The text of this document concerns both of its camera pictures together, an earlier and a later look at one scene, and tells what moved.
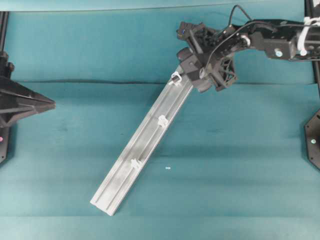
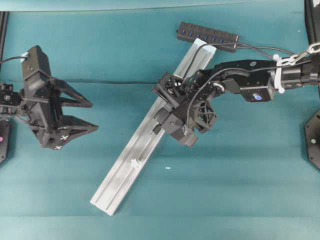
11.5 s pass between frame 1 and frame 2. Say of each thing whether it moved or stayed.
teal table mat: stayed
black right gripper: moved
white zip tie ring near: stayed
